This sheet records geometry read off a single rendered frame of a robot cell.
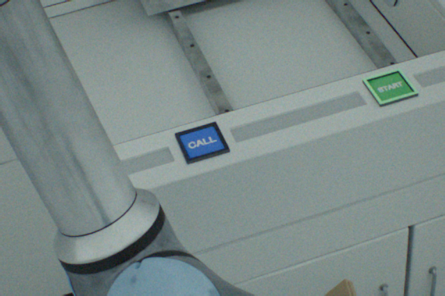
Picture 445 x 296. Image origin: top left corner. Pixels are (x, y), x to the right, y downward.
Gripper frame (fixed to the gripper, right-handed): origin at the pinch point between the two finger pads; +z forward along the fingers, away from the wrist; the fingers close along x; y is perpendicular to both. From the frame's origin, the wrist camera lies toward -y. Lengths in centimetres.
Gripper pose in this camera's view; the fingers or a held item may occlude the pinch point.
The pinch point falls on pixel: (395, 0)
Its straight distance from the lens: 115.7
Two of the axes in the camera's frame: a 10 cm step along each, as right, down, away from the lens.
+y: -3.2, -6.3, 7.1
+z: 0.9, 7.2, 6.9
